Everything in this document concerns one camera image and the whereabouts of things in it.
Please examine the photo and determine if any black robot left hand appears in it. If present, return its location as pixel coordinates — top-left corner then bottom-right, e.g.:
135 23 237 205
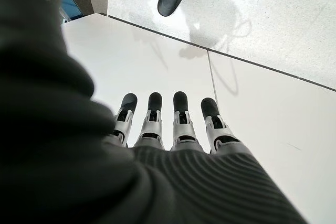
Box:
0 0 309 224

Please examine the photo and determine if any white cabinet door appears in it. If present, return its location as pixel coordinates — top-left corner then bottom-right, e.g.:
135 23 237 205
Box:
207 50 336 224
61 13 218 154

